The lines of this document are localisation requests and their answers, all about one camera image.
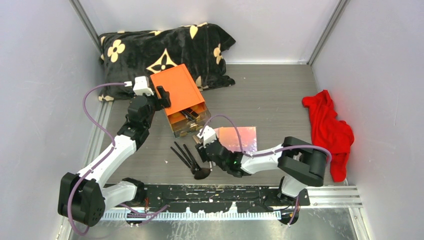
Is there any orange drawer organizer box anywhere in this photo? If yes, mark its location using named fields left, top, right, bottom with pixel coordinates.
left=150, top=64, right=205, bottom=122

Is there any clear drawer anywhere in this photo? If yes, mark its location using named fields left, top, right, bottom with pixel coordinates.
left=167, top=102, right=211, bottom=139

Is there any black gold lipstick case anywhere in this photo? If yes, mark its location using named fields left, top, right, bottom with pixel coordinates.
left=185, top=108, right=200, bottom=119

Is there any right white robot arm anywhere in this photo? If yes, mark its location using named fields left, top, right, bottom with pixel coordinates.
left=196, top=136, right=332, bottom=206

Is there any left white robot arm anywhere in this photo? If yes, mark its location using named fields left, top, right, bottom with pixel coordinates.
left=57, top=86, right=171, bottom=227

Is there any black fan makeup brush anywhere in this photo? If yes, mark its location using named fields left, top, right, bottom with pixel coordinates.
left=183, top=144, right=211, bottom=180

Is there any black round makeup brush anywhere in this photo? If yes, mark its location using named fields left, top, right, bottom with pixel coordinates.
left=173, top=141, right=197, bottom=170

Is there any pink holographic eyeshadow palette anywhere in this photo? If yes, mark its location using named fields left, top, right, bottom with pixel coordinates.
left=215, top=126, right=258, bottom=154

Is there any black floral plush blanket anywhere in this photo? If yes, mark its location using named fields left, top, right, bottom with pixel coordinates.
left=98, top=22, right=236, bottom=102

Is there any red cloth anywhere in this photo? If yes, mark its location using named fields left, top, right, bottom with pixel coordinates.
left=301, top=90, right=355, bottom=183

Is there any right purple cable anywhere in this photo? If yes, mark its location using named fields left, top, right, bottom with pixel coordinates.
left=198, top=114, right=333, bottom=167

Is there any purple cable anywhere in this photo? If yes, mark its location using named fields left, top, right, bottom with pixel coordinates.
left=66, top=82, right=134, bottom=237
left=198, top=114, right=333, bottom=167

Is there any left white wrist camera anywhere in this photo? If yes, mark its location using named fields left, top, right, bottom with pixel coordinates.
left=132, top=76, right=154, bottom=96

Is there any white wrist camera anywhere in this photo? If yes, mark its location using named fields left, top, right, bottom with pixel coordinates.
left=196, top=126, right=219, bottom=148
left=132, top=76, right=154, bottom=96

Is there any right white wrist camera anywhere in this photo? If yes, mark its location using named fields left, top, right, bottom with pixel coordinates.
left=196, top=126, right=219, bottom=148

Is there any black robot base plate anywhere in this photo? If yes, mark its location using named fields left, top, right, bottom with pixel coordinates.
left=125, top=184, right=296, bottom=214

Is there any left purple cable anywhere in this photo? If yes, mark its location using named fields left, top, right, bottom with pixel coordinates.
left=66, top=82, right=134, bottom=237

